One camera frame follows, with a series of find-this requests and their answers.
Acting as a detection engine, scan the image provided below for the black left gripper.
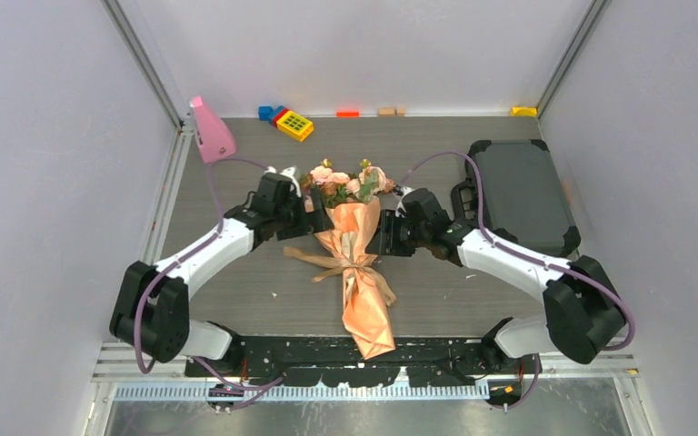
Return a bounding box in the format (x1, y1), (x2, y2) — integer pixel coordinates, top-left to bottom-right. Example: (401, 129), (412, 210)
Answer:
(272, 188), (331, 241)

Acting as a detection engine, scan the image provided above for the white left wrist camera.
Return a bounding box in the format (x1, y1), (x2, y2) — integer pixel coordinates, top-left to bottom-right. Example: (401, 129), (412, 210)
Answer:
(264, 166), (303, 198)

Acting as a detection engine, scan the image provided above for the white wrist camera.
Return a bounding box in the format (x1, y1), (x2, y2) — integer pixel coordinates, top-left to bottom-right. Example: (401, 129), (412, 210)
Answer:
(392, 184), (414, 217)
(264, 166), (303, 198)

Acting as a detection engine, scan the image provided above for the orange flat block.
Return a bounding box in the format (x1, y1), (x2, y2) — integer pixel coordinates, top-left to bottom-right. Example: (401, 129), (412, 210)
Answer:
(335, 110), (361, 118)

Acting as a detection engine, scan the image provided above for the peach wrapping paper sheet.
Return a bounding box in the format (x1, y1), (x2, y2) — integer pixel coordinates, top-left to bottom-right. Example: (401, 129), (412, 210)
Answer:
(316, 197), (396, 360)

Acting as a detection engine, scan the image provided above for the pink and brown rose stem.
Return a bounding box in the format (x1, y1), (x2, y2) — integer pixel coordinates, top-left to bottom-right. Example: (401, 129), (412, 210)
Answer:
(345, 159), (396, 203)

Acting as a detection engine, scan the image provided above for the tan ribbon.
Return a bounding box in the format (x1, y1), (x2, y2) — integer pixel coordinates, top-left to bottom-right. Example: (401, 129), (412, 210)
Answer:
(283, 232), (397, 306)

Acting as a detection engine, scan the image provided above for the blue toy brick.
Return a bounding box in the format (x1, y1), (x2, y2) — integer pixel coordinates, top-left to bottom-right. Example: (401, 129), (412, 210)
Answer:
(258, 105), (284, 124)

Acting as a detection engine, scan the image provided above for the pink plastic wedge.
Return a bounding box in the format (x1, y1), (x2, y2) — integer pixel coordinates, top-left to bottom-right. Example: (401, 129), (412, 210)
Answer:
(189, 95), (237, 164)

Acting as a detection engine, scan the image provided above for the yellow toy brick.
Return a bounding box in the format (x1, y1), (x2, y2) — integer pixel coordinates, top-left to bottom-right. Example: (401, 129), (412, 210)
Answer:
(276, 110), (314, 142)

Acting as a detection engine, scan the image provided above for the red toy brick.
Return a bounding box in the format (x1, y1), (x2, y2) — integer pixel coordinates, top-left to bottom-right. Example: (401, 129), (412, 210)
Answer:
(269, 106), (288, 126)

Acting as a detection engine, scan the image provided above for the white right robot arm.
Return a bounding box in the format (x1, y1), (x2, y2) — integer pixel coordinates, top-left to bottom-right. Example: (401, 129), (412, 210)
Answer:
(366, 187), (629, 373)

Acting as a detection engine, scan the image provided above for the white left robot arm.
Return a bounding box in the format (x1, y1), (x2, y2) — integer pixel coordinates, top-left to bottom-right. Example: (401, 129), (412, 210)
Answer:
(109, 167), (333, 376)

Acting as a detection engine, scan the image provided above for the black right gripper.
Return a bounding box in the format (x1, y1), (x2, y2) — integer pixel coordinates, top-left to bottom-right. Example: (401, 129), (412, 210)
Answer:
(365, 209), (430, 258)

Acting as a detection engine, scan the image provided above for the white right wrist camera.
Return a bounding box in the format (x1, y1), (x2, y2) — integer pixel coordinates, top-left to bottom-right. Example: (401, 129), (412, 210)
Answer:
(392, 184), (414, 217)

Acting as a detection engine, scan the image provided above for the yellow corner block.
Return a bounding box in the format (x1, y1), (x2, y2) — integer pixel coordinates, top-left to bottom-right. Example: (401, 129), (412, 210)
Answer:
(510, 106), (538, 117)

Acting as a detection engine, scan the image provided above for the dark grey hard case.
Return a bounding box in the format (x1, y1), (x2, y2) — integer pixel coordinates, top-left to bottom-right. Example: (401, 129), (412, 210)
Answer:
(451, 139), (581, 257)

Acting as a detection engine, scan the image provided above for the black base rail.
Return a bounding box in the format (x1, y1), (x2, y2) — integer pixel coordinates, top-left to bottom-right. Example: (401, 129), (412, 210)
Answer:
(184, 334), (535, 388)

